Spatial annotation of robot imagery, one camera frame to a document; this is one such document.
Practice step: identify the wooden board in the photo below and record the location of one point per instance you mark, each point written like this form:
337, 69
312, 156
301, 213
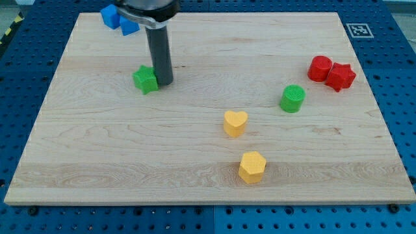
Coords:
98, 140

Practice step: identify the yellow heart block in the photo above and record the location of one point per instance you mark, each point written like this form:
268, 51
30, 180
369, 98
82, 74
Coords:
235, 123

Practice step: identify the yellow hexagon block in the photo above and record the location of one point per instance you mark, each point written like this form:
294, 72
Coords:
252, 167

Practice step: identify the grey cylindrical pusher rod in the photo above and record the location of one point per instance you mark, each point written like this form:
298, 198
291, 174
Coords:
160, 55

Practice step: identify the red cylinder block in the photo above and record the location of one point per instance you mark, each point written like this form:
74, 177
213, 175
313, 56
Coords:
319, 68

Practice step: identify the red star block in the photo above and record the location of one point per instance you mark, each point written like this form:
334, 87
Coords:
341, 76

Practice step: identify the green cylinder block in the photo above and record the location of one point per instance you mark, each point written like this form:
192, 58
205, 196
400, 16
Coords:
292, 98

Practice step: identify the blue cube block right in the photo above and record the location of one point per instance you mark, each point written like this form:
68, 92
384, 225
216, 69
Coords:
128, 27

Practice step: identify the blue cube block left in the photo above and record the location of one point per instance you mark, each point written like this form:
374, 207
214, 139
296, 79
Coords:
110, 16

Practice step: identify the blue cube block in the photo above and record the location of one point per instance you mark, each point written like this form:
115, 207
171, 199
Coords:
128, 27
110, 16

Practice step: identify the green star block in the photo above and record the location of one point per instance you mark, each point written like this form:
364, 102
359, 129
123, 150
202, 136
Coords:
145, 79

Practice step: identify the white fiducial marker tag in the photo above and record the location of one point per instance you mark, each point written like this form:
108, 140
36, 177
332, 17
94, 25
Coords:
359, 30

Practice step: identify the robot arm end black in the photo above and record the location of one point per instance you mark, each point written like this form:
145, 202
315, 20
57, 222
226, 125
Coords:
153, 14

